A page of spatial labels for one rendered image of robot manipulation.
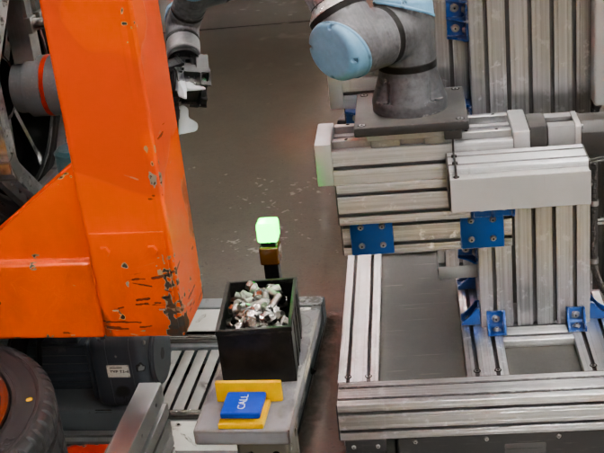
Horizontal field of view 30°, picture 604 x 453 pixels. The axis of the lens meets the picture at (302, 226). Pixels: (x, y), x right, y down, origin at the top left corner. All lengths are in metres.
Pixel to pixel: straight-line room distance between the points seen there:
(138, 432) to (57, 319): 0.27
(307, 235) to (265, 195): 0.41
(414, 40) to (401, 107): 0.13
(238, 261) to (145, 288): 1.54
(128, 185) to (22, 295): 0.32
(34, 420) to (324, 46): 0.85
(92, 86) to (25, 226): 0.33
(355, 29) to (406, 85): 0.19
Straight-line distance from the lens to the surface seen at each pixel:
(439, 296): 2.84
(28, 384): 2.12
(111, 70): 1.96
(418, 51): 2.21
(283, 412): 2.00
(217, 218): 3.96
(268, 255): 2.23
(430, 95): 2.25
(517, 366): 2.55
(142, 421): 2.16
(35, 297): 2.19
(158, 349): 2.48
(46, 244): 2.15
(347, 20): 2.11
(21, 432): 1.99
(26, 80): 2.61
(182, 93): 2.35
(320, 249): 3.63
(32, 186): 2.56
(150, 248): 2.05
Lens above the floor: 1.54
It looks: 24 degrees down
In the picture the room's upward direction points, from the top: 6 degrees counter-clockwise
